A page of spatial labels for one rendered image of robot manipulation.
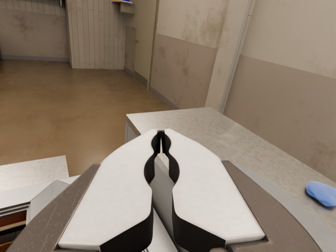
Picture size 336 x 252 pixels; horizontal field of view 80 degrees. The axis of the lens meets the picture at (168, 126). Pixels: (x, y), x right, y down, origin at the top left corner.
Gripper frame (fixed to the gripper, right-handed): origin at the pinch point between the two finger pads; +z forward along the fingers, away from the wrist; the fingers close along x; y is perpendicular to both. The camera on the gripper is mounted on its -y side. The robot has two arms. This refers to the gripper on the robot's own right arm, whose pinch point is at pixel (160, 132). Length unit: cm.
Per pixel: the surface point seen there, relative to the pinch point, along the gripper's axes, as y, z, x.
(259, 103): 77, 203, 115
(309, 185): 45, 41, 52
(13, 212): 56, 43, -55
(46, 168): 63, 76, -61
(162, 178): 48, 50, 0
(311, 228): 44, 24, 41
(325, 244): 44, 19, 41
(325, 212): 48, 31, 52
